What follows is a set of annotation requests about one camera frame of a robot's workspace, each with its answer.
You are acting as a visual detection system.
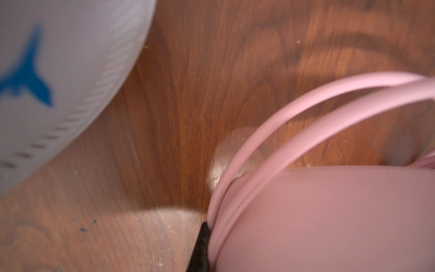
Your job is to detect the pink headphones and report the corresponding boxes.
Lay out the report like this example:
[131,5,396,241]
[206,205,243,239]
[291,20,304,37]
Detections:
[207,72,435,272]

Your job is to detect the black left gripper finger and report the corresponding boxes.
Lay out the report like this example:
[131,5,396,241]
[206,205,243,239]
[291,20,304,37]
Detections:
[186,222,211,272]

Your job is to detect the white headphones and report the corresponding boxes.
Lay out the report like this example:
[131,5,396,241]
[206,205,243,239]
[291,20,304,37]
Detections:
[1,1,156,192]

